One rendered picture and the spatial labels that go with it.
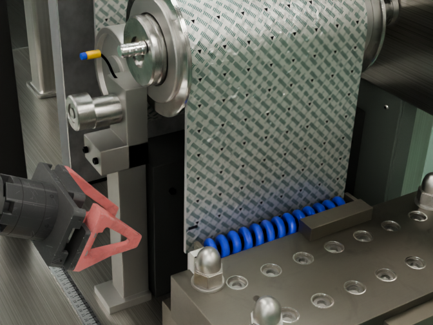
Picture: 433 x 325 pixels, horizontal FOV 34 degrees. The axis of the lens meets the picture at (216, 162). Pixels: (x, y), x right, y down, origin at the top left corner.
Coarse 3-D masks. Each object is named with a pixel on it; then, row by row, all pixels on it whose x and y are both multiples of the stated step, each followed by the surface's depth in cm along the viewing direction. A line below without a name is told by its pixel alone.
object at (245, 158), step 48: (288, 96) 80; (336, 96) 84; (192, 144) 75; (240, 144) 79; (288, 144) 83; (336, 144) 87; (192, 192) 78; (240, 192) 82; (288, 192) 87; (336, 192) 91; (192, 240) 82
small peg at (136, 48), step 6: (138, 42) 72; (144, 42) 72; (120, 48) 71; (126, 48) 71; (132, 48) 71; (138, 48) 71; (144, 48) 72; (120, 54) 71; (126, 54) 71; (132, 54) 71; (138, 54) 72
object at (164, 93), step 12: (144, 0) 73; (156, 0) 71; (132, 12) 77; (144, 12) 74; (156, 12) 72; (168, 24) 70; (372, 24) 82; (168, 36) 71; (168, 48) 71; (168, 60) 72; (168, 72) 73; (168, 84) 73; (156, 96) 77; (168, 96) 74
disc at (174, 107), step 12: (132, 0) 77; (168, 0) 70; (168, 12) 70; (180, 12) 69; (180, 24) 69; (180, 36) 69; (180, 48) 70; (180, 60) 70; (180, 72) 71; (180, 84) 72; (180, 96) 72; (156, 108) 78; (168, 108) 76; (180, 108) 73
